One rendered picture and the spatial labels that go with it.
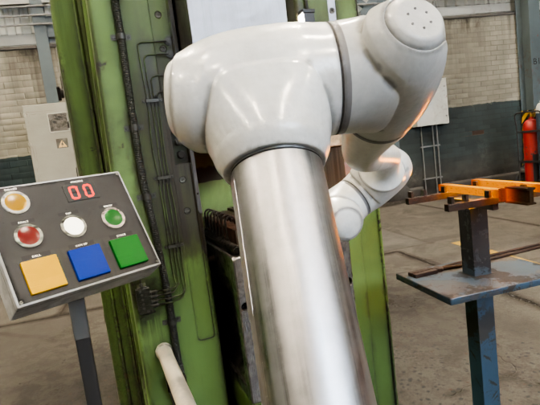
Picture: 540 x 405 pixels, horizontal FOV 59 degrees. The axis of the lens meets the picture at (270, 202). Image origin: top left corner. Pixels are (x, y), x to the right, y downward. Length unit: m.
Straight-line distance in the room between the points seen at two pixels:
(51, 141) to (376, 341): 5.57
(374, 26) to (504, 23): 9.21
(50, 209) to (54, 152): 5.60
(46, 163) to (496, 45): 7.51
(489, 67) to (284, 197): 9.01
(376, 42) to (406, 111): 0.10
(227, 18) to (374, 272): 1.03
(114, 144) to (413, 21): 1.10
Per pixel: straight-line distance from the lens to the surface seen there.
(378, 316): 1.88
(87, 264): 1.15
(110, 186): 1.28
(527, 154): 8.66
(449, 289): 1.47
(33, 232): 1.16
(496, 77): 9.47
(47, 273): 1.12
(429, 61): 0.53
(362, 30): 0.55
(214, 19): 1.44
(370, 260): 1.81
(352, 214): 1.02
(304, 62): 0.51
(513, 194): 1.42
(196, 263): 1.55
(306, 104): 0.49
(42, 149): 6.82
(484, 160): 9.25
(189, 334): 1.60
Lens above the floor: 1.22
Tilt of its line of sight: 7 degrees down
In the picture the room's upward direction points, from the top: 7 degrees counter-clockwise
